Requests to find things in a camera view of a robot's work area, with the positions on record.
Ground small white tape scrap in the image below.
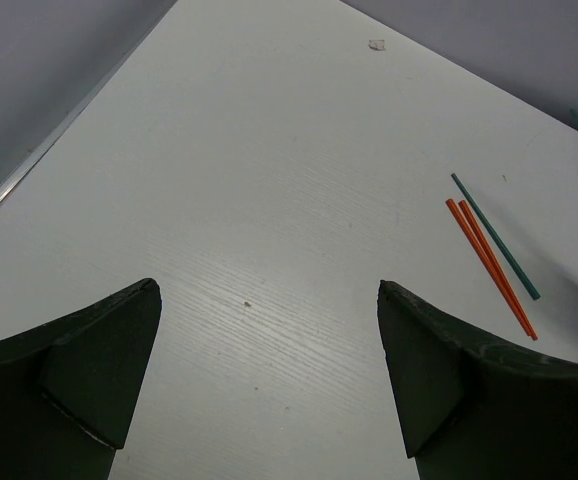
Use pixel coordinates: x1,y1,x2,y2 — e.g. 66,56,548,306
368,39,386,52

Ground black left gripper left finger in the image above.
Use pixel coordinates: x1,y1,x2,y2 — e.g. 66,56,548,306
0,278,162,479

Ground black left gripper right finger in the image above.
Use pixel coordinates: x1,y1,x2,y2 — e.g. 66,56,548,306
377,281,578,479

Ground orange chopstick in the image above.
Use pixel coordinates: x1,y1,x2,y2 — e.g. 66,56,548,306
444,198,535,341
457,200,540,341

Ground aluminium table frame rail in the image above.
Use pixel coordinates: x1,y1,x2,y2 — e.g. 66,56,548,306
0,1,174,205

